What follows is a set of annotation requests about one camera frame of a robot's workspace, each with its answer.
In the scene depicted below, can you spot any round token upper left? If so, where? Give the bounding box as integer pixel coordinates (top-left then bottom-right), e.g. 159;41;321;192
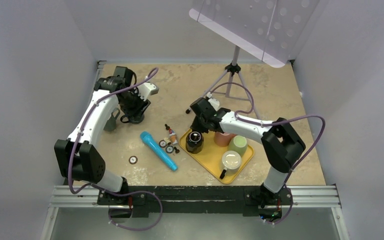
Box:
158;140;167;148

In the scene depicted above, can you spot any black table edge rail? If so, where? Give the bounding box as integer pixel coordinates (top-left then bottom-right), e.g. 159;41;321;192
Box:
97;185;293;219

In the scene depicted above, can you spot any green ceramic mug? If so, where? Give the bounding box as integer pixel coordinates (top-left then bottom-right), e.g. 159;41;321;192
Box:
227;135;248;157

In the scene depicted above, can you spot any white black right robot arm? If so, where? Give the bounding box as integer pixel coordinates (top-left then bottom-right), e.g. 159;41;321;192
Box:
190;97;306;204

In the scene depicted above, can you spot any yellow plastic tray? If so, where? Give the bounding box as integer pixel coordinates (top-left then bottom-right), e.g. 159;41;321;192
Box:
179;129;255;185

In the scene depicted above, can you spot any round brown white token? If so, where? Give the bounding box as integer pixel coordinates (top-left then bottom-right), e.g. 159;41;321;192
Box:
128;155;138;165

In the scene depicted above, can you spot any blue toy microphone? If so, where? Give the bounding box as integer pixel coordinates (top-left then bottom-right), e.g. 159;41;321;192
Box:
140;131;178;172

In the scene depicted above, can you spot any round token lower right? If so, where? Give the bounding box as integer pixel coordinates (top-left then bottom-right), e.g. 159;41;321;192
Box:
165;145;175;154

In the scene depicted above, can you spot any black ceramic mug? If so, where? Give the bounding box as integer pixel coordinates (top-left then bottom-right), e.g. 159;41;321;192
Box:
186;131;204;154

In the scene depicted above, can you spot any pink ceramic mug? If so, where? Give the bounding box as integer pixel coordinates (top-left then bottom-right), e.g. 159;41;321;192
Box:
213;132;236;147

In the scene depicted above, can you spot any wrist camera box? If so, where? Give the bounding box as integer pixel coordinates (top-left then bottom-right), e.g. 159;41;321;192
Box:
137;82;159;101
206;93;220;111

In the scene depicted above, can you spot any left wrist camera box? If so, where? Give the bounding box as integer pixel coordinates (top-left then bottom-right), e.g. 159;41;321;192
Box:
137;82;159;101

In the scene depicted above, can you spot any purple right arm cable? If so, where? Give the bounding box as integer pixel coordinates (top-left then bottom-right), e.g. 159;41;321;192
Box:
208;81;327;186

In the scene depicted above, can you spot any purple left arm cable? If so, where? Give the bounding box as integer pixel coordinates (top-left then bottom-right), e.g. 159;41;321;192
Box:
67;67;160;196

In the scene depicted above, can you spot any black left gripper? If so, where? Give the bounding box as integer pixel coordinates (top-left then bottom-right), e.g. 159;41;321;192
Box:
119;88;151;122

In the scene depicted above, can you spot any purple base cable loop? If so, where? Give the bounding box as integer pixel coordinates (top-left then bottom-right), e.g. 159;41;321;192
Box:
107;190;164;232

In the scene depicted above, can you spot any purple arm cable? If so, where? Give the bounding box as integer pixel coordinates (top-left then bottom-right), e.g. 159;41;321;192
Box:
67;67;160;196
208;81;327;186

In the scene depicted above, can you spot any grey ceramic mug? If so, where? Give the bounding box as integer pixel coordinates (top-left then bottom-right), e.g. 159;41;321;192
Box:
103;108;121;132

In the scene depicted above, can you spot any cream mug black handle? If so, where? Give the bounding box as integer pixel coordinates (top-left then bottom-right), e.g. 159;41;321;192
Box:
219;150;242;180

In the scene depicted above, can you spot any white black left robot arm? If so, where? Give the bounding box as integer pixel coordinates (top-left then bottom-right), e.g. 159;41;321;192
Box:
54;66;159;205

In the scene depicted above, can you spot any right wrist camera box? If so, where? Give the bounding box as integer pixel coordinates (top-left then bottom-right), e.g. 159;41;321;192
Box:
206;93;220;111

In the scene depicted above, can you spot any dark blue ceramic mug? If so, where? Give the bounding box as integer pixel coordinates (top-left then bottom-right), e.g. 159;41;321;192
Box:
120;111;145;125

